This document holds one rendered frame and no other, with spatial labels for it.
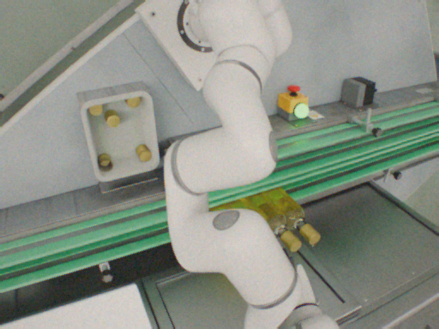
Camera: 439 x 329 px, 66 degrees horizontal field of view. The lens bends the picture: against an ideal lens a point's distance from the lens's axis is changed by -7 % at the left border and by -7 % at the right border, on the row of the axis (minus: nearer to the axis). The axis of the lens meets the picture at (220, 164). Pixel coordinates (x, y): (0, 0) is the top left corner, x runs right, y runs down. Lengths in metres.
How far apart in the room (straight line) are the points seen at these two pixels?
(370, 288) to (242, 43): 0.76
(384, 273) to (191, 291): 0.55
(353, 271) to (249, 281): 0.66
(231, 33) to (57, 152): 0.63
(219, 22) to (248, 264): 0.34
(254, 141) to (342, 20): 0.89
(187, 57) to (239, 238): 0.59
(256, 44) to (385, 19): 0.91
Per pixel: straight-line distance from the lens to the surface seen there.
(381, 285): 1.09
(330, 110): 1.25
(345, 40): 1.30
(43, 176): 1.05
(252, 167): 0.44
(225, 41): 0.55
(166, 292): 0.98
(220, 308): 0.93
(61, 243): 0.93
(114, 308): 0.97
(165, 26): 0.91
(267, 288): 0.49
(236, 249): 0.44
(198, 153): 0.48
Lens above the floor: 1.67
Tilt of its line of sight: 51 degrees down
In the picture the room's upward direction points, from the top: 138 degrees clockwise
